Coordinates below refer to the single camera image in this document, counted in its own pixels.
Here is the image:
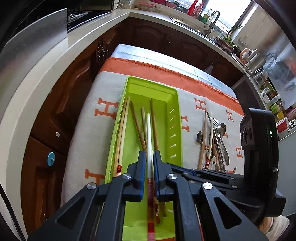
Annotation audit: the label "dark wooden cabinets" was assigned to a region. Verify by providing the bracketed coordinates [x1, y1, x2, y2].
[21, 17, 243, 234]

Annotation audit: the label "red white box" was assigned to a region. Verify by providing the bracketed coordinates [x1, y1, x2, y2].
[276, 117, 289, 133]

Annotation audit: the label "white ceramic soup spoon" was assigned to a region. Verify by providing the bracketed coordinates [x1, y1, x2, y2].
[210, 156, 216, 170]

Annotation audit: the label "orange beige H-pattern blanket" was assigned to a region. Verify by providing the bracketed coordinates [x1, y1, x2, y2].
[61, 55, 244, 204]

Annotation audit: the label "lime green plastic tray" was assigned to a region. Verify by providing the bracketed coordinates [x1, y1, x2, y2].
[105, 76, 183, 240]

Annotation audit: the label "long brown wooden chopstick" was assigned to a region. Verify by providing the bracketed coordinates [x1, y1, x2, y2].
[198, 111, 207, 170]

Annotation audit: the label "kitchen sink faucet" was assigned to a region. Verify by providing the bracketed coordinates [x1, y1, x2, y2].
[204, 10, 220, 37]

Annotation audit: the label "small stainless steel spoon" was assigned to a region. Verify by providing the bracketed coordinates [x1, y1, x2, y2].
[197, 131, 203, 145]

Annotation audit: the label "white countertop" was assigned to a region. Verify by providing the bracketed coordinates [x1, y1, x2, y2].
[1, 7, 244, 231]

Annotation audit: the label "stainless steel metal chopstick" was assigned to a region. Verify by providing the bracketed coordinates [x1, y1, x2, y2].
[213, 124, 226, 172]

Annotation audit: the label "cream white chopstick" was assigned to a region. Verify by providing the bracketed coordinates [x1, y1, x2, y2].
[205, 113, 213, 170]
[141, 107, 147, 146]

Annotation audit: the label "person's hand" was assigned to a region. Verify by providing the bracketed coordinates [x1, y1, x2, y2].
[258, 215, 290, 241]

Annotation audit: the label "large stainless steel spoon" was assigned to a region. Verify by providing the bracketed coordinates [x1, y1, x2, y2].
[218, 123, 226, 140]

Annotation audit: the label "pale bamboo chopstick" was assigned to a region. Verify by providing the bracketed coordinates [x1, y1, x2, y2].
[117, 97, 130, 176]
[113, 98, 127, 178]

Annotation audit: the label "light bamboo chopstick red end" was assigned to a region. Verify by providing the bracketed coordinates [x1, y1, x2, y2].
[149, 98, 167, 218]

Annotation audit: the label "stainless steel fork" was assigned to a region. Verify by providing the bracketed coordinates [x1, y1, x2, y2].
[213, 118, 230, 166]

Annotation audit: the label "stainless steel kettle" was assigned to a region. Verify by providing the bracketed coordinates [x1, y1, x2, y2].
[240, 48, 266, 71]

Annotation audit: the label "dark brown wooden chopstick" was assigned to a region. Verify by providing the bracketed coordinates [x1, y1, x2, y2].
[147, 113, 154, 240]
[130, 101, 147, 152]

